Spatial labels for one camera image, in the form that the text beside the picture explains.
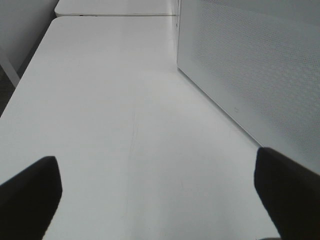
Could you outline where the white microwave oven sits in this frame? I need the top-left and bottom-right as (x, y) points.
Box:
(172, 0), (182, 45)

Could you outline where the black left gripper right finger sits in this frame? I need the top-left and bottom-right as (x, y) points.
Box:
(253, 147), (320, 240)

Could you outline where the white microwave door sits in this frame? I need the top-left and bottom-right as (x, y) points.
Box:
(177, 0), (320, 173)

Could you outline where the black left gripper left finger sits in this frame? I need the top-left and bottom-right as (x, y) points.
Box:
(0, 156), (63, 240)

